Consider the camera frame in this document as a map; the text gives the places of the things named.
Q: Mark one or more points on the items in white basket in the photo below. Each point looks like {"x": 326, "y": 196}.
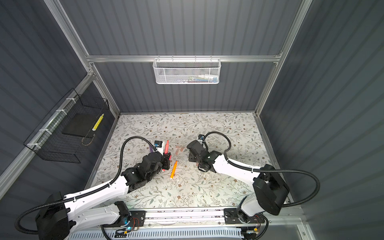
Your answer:
{"x": 200, "y": 79}

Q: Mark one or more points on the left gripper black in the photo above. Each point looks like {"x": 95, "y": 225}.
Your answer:
{"x": 165, "y": 159}

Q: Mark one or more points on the orange marker middle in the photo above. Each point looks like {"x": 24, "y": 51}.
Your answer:
{"x": 174, "y": 170}

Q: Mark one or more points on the pink marker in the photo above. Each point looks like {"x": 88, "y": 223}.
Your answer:
{"x": 166, "y": 147}

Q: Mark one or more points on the white vented cable duct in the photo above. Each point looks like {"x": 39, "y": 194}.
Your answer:
{"x": 221, "y": 233}

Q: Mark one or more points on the black wire mesh basket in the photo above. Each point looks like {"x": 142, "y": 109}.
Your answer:
{"x": 51, "y": 145}

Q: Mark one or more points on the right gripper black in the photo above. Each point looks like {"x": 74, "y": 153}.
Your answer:
{"x": 190, "y": 157}

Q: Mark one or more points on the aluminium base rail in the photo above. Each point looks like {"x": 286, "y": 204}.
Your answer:
{"x": 206, "y": 217}

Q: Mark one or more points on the white wire mesh basket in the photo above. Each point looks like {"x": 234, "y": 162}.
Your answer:
{"x": 166, "y": 73}

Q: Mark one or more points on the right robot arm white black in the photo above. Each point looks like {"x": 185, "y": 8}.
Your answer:
{"x": 270, "y": 190}

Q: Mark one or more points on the yellow marker in basket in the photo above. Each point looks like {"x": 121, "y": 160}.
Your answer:
{"x": 98, "y": 122}

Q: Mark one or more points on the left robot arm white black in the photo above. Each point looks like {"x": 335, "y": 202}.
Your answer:
{"x": 63, "y": 215}

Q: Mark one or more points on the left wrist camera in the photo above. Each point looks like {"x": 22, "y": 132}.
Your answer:
{"x": 159, "y": 145}

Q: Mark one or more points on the black foam pad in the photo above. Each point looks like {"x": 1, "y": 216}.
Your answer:
{"x": 81, "y": 126}

